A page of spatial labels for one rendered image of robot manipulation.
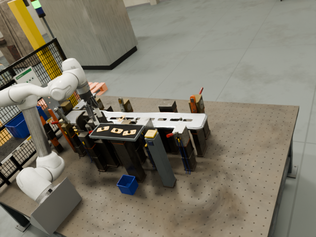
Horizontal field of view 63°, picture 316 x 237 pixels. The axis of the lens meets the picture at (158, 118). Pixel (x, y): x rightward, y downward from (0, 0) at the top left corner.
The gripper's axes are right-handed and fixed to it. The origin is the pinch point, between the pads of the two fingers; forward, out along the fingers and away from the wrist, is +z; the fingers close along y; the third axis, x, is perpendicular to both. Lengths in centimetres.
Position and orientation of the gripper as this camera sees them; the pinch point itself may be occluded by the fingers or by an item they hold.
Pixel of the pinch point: (97, 117)
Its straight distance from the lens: 174.5
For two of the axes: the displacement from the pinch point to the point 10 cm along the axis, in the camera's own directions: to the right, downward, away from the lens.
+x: -9.6, 2.1, 1.9
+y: 0.3, -5.7, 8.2
